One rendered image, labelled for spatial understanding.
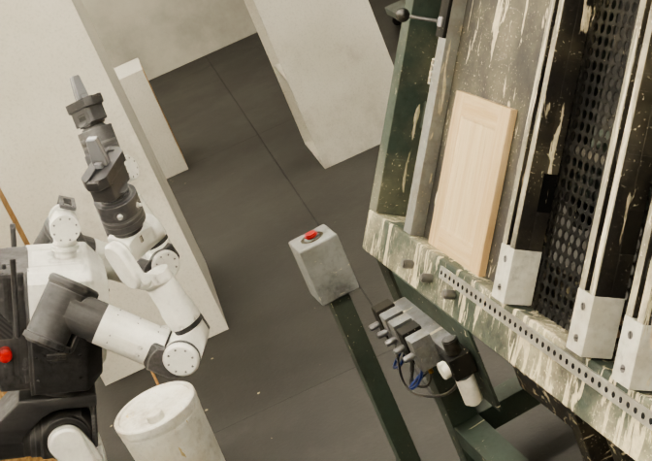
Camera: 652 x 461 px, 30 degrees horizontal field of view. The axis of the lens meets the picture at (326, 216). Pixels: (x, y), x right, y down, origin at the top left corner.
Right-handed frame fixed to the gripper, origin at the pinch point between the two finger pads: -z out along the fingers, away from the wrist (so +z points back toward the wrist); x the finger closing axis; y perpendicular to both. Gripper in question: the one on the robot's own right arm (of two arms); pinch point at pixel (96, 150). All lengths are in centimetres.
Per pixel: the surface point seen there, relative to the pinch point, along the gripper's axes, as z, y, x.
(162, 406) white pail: 162, -71, 86
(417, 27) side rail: 43, 35, 118
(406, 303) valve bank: 96, 32, 63
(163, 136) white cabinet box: 271, -231, 424
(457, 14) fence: 32, 51, 103
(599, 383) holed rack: 55, 92, -8
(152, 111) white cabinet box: 253, -234, 427
